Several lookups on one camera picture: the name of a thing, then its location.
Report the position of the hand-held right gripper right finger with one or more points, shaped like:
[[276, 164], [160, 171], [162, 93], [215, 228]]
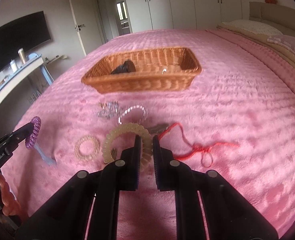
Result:
[[155, 156]]

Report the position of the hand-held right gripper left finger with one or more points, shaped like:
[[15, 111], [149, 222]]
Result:
[[138, 152]]

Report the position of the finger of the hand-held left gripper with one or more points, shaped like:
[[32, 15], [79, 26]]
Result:
[[22, 132]]

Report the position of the light blue ribbon hair clip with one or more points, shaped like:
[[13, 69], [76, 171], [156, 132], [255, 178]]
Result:
[[43, 156]]

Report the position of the woven wicker basket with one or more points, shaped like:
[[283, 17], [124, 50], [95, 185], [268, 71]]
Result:
[[142, 83]]

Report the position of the person's left hand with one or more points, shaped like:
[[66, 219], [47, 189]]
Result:
[[11, 205]]

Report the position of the white desk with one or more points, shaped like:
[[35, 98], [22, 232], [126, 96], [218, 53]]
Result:
[[10, 85]]

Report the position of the white bottle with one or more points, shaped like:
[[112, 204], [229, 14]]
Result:
[[13, 66]]

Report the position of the metal thermos bottle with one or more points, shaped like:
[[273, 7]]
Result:
[[22, 56]]

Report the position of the small clear ornament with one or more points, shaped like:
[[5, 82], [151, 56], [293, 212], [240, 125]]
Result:
[[164, 70]]

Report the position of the black hair claw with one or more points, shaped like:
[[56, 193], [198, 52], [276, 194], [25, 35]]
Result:
[[123, 67]]

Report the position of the black television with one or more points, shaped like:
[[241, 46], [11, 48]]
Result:
[[20, 37]]

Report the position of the white door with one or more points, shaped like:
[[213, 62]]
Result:
[[82, 10]]

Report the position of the white wardrobe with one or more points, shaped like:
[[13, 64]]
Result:
[[182, 5]]

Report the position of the beige quilt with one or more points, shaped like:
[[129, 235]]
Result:
[[275, 48]]

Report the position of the white floral pillow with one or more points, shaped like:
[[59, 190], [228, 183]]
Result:
[[252, 27]]

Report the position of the pink checked pillow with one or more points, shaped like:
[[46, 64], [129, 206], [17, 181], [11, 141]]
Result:
[[290, 42]]

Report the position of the beige padded headboard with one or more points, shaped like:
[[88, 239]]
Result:
[[270, 17]]

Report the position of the small wooden wall shelf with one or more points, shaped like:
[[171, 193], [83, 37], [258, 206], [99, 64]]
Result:
[[56, 58]]

